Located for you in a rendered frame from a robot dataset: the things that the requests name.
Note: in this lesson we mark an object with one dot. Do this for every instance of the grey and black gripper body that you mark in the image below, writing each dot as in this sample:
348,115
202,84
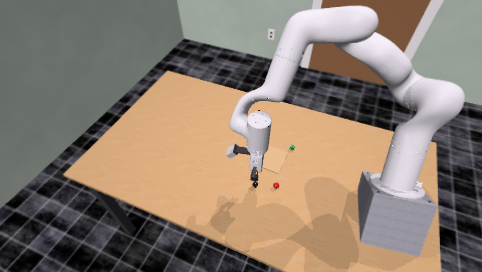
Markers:
256,161

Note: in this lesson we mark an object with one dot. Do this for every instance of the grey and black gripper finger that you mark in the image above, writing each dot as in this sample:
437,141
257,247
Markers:
253,174

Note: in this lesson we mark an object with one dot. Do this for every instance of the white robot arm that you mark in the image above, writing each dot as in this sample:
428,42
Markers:
436,102

